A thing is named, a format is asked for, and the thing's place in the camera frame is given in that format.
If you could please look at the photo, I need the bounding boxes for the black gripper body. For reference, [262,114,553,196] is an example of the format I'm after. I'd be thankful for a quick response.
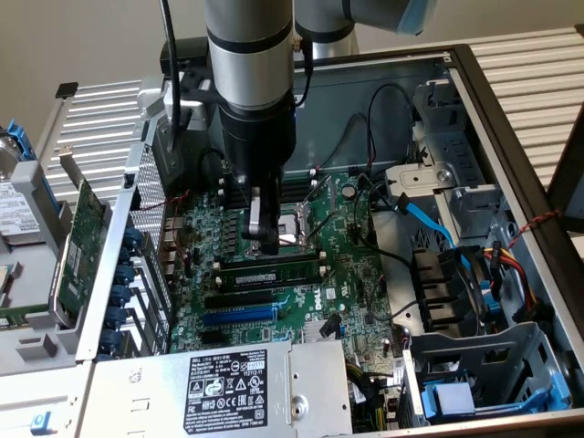
[217,93,297,179]

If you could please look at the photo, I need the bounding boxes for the CPU socket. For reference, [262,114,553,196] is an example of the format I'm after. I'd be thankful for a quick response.
[244,203,320,259]

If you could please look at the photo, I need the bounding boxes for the metal locking lever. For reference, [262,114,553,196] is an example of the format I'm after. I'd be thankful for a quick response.
[306,212,342,241]
[304,175,332,206]

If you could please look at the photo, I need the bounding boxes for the long black expansion slot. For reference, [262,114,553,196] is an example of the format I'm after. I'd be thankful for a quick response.
[203,287,276,310]

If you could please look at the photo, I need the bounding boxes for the silver port block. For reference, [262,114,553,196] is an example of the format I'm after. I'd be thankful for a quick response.
[158,214,184,277]

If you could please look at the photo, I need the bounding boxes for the green motherboard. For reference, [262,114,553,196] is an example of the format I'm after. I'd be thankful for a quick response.
[159,171,408,366]

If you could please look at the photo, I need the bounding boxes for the open PC case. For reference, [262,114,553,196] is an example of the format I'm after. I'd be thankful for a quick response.
[75,43,584,438]

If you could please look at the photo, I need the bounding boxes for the black box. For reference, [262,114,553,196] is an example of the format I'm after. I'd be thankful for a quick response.
[159,37,210,77]

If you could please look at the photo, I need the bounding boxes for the blue expansion slot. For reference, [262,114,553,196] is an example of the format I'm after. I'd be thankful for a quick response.
[203,305,280,328]

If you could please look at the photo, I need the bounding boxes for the silver chipset heatsink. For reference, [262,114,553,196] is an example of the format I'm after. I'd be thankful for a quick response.
[301,318,343,344]

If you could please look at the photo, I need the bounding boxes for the green graphics card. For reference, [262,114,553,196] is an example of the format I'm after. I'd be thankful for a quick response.
[47,144,114,330]

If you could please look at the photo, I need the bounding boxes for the black case fan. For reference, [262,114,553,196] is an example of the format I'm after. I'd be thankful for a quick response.
[410,245,496,338]

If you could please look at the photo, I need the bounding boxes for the metal disk bay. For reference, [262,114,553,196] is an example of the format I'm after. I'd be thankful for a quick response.
[382,77,506,243]
[404,320,574,428]

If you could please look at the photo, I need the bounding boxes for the silver power supply unit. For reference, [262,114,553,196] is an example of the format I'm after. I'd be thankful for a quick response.
[76,338,356,438]

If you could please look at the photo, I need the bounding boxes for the grey parts rack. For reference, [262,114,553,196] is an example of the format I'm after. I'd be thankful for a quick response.
[0,159,115,380]

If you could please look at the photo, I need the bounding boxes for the blue disk carrier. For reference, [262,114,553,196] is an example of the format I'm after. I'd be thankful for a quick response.
[7,118,63,215]

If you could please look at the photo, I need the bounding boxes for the Toshiba hard disk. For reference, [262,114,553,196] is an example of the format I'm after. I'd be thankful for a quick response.
[0,135,43,247]

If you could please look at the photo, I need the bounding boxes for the blue disk tray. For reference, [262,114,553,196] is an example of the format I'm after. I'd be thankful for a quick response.
[420,371,574,423]

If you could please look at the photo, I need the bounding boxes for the silver CPU chip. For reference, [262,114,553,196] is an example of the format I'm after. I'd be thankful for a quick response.
[0,262,16,308]

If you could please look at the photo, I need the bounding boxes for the dark panel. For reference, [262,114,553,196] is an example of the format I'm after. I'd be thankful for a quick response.
[545,100,584,235]

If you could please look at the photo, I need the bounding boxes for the blue square latch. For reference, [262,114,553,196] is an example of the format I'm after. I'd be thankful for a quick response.
[29,410,53,437]

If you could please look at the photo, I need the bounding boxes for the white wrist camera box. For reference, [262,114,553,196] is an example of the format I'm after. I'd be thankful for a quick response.
[179,98,210,132]

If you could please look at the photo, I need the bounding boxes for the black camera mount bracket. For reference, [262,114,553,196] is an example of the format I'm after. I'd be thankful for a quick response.
[176,70,221,104]

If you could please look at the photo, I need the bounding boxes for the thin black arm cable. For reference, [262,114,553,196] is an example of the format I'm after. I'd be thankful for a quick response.
[292,34,316,110]

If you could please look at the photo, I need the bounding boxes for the red black twisted wire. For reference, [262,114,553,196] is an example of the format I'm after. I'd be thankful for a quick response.
[130,189,192,214]
[505,208,566,251]

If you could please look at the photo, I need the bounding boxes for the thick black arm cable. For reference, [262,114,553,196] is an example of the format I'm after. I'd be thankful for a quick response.
[158,0,184,155]

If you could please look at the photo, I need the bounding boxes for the blue disk wire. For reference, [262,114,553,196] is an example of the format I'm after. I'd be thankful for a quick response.
[395,192,474,275]

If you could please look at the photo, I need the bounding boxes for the power supply wire bundle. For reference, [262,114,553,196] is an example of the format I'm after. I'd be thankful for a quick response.
[345,360,397,433]

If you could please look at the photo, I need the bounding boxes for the yellow red power wires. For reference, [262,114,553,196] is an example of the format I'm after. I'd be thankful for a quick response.
[482,241,544,320]

